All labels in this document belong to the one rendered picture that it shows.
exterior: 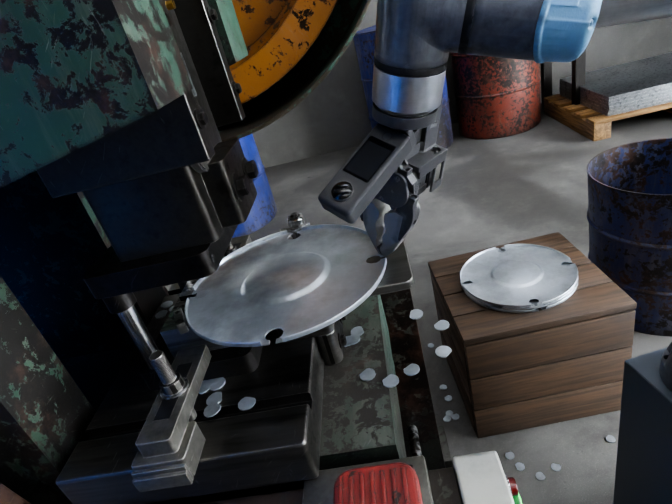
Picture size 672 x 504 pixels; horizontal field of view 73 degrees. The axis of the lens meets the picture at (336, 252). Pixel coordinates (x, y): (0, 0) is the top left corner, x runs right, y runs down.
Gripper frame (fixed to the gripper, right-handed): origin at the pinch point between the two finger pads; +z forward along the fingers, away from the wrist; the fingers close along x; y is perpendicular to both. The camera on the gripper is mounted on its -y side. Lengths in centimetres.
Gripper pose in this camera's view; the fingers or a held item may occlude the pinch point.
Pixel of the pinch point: (380, 250)
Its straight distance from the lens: 62.5
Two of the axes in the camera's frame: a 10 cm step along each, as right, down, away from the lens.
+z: -0.1, 7.5, 6.7
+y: 6.7, -4.9, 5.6
